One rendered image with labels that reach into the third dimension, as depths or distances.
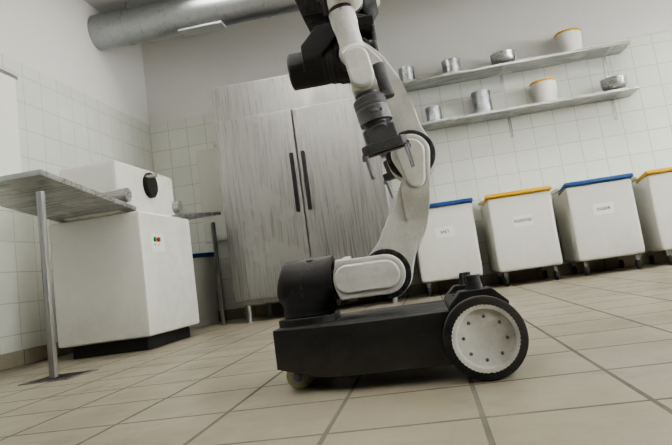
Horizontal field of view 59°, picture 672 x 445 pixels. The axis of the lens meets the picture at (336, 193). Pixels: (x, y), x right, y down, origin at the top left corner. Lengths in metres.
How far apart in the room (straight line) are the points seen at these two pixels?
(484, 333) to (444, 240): 3.63
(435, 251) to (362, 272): 3.44
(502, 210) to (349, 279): 3.57
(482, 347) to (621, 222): 3.92
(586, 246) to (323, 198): 2.17
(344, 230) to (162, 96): 2.68
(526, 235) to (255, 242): 2.24
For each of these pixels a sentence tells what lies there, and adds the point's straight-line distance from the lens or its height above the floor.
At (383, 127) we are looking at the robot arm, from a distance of 1.56.
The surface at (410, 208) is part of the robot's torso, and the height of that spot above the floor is 0.45.
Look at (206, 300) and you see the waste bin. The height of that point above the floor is 0.22.
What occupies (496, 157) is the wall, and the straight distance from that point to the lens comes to 5.90.
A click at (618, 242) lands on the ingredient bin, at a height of 0.23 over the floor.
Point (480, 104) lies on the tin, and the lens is 5.74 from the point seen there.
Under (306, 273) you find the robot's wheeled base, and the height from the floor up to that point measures 0.31.
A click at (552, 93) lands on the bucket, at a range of 5.84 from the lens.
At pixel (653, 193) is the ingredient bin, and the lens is 5.47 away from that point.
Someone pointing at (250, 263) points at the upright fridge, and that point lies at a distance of 5.09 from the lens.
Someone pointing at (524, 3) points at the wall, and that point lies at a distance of 6.36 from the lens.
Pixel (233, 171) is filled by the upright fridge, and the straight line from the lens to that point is 5.19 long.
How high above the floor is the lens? 0.30
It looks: 8 degrees up
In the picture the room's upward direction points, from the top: 8 degrees counter-clockwise
